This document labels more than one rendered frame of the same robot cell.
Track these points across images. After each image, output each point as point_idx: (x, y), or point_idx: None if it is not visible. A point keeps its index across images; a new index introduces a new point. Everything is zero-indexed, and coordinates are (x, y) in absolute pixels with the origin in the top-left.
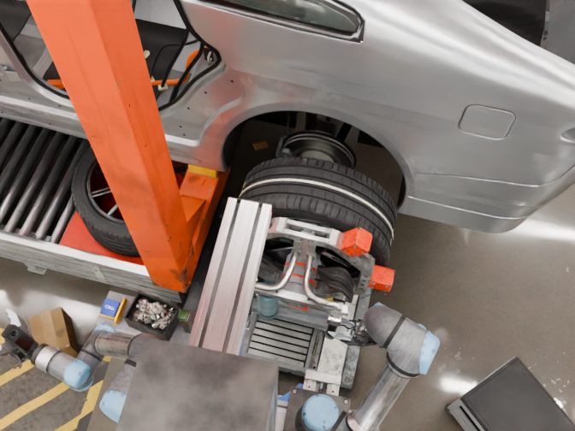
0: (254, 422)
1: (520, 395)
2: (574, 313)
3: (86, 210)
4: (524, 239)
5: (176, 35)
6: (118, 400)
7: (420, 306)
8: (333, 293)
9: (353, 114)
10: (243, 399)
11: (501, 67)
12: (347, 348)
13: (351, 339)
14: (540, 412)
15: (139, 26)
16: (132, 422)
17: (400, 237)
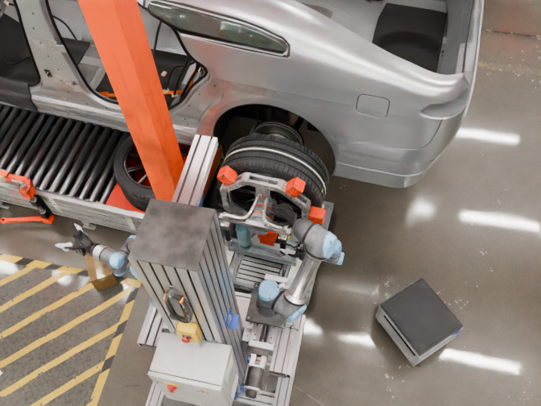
0: (201, 234)
1: (422, 303)
2: (475, 254)
3: (123, 180)
4: (440, 202)
5: (185, 60)
6: None
7: (361, 250)
8: None
9: (291, 104)
10: (196, 224)
11: (374, 70)
12: None
13: (295, 254)
14: (435, 313)
15: (159, 55)
16: (143, 234)
17: (348, 202)
